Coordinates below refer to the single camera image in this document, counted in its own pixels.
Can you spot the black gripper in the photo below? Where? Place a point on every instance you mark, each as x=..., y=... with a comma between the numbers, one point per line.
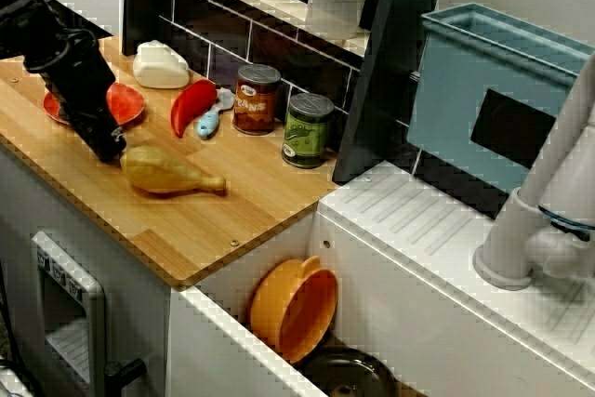
x=79, y=85

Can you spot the yellow toy chicken drumstick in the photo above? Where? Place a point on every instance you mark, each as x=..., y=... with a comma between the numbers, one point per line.
x=158, y=171

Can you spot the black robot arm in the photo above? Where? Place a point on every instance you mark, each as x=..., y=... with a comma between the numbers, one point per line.
x=28, y=11

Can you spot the red plate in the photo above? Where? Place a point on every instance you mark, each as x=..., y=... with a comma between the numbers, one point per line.
x=128, y=104

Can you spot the red toy pepper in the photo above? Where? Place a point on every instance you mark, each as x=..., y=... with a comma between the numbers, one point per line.
x=190, y=104

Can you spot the light blue toy fish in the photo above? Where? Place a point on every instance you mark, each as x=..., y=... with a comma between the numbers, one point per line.
x=207, y=125

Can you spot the dark grey hutch side panel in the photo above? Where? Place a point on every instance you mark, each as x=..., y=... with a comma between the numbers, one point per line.
x=132, y=6
x=390, y=67

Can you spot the brown toy beans can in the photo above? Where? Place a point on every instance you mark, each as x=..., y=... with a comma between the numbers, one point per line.
x=255, y=104

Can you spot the dark tiled backsplash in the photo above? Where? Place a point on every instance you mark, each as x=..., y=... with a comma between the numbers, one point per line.
x=232, y=39

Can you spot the grey toy appliance door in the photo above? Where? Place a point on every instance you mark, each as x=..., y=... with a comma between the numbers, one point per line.
x=70, y=313

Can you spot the green toy peas can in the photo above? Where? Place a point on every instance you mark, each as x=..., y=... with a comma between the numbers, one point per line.
x=304, y=136

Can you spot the beige hutch shelf board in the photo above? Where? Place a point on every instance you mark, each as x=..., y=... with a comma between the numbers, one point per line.
x=279, y=9

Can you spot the orange toy pot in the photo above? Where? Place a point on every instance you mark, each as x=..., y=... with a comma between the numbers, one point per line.
x=297, y=308

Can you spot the clear jar white lid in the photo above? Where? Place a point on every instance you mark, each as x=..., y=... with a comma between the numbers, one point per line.
x=337, y=2

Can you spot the blue plastic bin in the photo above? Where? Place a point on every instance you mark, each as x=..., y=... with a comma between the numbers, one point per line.
x=446, y=104

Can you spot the white toy sink unit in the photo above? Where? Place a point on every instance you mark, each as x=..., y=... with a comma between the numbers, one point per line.
x=418, y=276

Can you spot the grey toy faucet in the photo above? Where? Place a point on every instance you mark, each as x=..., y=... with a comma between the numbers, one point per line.
x=516, y=229

